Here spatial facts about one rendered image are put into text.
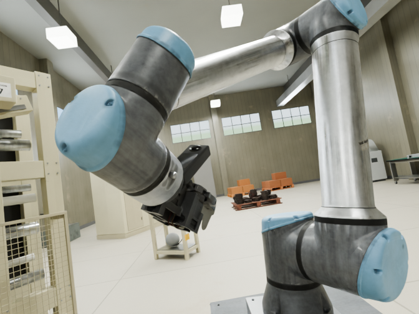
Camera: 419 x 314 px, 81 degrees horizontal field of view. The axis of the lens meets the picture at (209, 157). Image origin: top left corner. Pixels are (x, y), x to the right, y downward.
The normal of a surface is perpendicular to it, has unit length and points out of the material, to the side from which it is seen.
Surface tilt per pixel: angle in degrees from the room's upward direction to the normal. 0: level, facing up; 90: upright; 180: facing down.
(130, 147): 118
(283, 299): 67
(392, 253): 97
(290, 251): 80
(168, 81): 103
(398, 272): 97
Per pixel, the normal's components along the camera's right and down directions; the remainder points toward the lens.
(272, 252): -0.83, 0.02
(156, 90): 0.68, -0.04
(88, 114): -0.40, -0.42
